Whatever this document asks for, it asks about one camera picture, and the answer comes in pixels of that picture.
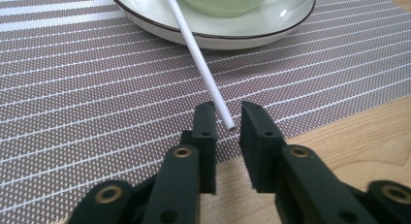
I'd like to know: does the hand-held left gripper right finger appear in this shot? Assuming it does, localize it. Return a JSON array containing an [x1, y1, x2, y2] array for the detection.
[[238, 100, 287, 194]]

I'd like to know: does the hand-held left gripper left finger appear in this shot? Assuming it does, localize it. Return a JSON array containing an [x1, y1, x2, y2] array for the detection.
[[179, 101, 219, 196]]

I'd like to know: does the white plastic straw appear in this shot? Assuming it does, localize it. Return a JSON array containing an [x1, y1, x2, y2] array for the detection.
[[162, 0, 237, 132]]

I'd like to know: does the pale plate with dark rim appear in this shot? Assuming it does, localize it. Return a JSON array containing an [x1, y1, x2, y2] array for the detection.
[[106, 0, 317, 51]]

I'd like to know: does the brown striped woven placemat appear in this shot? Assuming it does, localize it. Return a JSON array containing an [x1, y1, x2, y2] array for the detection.
[[0, 0, 411, 224]]

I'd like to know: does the light green bowl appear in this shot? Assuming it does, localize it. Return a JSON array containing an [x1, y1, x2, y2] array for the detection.
[[173, 0, 274, 18]]

